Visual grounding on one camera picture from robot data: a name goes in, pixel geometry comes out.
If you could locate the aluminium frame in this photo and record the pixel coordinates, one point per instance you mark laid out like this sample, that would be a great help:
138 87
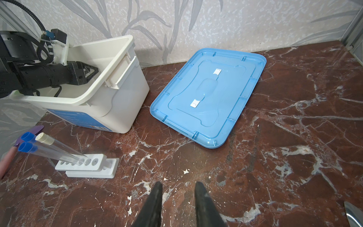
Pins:
352 39

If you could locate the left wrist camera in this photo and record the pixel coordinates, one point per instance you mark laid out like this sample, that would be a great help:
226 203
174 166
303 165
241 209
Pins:
59 46

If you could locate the blue plastic bin lid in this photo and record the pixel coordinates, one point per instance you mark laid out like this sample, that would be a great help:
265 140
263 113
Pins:
205 98

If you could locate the metal tongs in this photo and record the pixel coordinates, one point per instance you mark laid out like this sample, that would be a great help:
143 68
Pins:
354 215

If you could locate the purple toy shovel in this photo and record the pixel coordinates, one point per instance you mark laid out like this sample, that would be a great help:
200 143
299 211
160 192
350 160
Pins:
7 159

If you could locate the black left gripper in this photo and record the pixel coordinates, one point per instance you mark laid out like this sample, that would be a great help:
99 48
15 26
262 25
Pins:
81 73

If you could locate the white test tube rack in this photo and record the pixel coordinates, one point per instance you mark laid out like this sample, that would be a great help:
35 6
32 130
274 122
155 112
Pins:
96 166

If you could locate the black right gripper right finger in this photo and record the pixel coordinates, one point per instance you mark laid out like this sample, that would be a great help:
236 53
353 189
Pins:
206 213

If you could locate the white plastic storage bin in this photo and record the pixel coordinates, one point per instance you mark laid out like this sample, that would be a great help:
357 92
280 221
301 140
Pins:
111 100

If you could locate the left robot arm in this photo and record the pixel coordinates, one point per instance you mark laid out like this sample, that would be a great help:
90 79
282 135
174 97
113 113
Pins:
29 64

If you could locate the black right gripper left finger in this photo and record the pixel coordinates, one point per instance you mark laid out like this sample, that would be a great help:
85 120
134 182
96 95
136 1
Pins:
151 212

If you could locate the test tube cork stopper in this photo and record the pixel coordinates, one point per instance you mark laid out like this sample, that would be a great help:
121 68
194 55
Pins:
57 145

